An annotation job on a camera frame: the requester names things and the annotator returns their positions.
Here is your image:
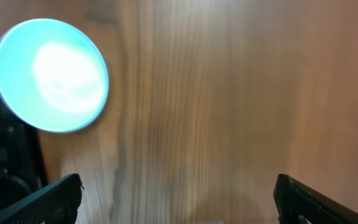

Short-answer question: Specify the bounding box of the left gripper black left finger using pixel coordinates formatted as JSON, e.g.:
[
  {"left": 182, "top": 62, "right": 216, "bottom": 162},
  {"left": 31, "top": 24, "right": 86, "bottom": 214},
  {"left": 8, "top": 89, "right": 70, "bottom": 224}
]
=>
[{"left": 0, "top": 174, "right": 83, "bottom": 224}]

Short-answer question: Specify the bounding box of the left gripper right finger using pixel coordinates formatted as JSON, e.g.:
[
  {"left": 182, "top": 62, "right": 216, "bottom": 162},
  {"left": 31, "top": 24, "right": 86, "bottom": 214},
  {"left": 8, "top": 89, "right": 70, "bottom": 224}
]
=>
[{"left": 273, "top": 174, "right": 358, "bottom": 224}]

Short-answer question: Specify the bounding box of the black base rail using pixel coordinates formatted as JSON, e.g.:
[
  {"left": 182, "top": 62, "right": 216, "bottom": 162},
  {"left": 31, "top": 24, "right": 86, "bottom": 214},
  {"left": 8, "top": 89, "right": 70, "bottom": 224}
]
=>
[{"left": 0, "top": 98, "right": 48, "bottom": 210}]

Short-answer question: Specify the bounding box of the light blue bowl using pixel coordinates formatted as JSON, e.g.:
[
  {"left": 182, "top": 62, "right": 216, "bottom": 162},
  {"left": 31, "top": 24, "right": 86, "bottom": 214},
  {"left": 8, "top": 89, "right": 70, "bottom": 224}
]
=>
[{"left": 0, "top": 18, "right": 109, "bottom": 133}]

